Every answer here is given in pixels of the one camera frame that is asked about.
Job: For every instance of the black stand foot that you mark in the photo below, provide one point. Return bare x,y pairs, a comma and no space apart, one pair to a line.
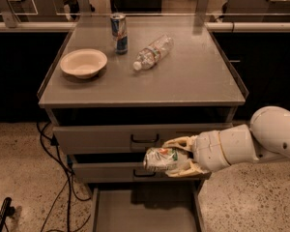
7,211

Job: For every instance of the middle grey drawer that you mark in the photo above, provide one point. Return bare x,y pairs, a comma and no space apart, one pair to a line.
123,172

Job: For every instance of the white horizontal rail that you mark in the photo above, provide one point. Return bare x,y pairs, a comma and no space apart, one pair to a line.
223,27

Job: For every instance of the crushed 7up can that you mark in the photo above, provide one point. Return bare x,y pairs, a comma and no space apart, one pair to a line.
163,159

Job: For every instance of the top grey drawer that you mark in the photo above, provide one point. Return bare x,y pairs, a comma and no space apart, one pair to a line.
125,138

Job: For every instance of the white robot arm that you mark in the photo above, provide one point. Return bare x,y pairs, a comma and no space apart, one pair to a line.
265,139

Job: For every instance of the clear plastic water bottle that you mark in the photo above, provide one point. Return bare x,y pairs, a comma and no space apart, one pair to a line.
153,53

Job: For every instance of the white bowl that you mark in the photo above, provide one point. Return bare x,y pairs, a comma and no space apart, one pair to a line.
83,63

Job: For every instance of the grey drawer cabinet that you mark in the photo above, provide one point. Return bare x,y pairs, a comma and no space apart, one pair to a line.
193,84

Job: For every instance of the grey drawer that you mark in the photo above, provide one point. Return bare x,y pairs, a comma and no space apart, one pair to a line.
146,207
123,172
125,138

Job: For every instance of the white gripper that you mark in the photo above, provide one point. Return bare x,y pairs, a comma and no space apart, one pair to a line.
209,151

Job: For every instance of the blue silver energy drink can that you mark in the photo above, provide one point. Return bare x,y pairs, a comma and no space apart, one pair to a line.
119,33

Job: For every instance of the bottom grey drawer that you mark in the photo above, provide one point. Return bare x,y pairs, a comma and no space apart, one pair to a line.
146,207

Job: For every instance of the far left metal post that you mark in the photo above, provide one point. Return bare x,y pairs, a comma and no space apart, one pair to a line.
7,14

